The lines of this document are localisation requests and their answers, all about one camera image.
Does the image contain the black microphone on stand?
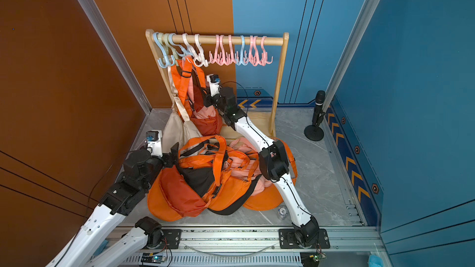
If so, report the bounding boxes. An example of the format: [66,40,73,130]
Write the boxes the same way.
[304,90,326,142]

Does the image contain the pink crescent sling bag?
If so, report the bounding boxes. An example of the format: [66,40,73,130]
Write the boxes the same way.
[226,137,259,158]

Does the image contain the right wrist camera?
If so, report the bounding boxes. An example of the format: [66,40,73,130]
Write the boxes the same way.
[206,74,220,97]

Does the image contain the beige sling bag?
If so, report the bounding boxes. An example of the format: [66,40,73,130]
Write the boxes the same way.
[162,67,202,153]

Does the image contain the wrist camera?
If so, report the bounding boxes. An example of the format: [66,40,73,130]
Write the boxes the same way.
[145,130,163,157]
[206,74,220,97]

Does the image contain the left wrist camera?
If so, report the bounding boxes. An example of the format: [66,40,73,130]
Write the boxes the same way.
[145,130,163,157]

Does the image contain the black crescent sling bag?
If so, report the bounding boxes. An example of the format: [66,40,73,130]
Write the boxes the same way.
[176,140,220,197]

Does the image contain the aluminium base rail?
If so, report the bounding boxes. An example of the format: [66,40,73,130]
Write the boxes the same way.
[105,226,391,267]

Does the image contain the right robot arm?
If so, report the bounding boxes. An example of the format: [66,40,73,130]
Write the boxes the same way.
[201,85,320,248]

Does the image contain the large orange crescent bag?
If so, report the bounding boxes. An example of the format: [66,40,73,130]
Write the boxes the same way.
[208,148,261,215]

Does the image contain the teal cloth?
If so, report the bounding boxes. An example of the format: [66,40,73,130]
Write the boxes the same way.
[368,255,384,267]

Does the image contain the wooden garment rack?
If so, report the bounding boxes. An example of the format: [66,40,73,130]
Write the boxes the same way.
[145,29,289,137]

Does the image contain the pink rectangular waist bag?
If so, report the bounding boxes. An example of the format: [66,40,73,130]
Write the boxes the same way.
[224,151,272,197]

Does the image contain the red-orange sling bag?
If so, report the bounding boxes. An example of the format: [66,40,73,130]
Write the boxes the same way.
[158,135,227,217]

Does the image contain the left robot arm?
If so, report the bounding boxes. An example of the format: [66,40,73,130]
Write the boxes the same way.
[49,142,178,267]

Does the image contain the green circuit board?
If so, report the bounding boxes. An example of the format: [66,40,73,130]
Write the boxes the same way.
[141,253,168,265]

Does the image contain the orange crescent sling bag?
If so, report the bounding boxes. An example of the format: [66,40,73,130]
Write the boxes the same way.
[243,143,298,211]

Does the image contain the black and orange sling bag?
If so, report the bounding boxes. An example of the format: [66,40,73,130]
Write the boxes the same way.
[208,177,260,216]

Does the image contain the dark red-orange waist bag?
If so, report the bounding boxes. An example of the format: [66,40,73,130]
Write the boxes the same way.
[168,56,223,136]

